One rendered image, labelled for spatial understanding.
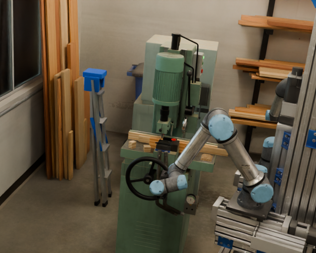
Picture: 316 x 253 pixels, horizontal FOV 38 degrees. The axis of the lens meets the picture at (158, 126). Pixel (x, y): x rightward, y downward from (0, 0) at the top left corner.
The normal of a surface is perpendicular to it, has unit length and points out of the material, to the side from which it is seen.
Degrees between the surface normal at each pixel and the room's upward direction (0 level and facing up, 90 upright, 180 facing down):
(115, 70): 90
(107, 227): 0
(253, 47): 90
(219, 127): 84
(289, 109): 90
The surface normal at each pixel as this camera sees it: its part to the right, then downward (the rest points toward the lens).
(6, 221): 0.10, -0.94
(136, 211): -0.21, 0.32
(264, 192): 0.07, 0.44
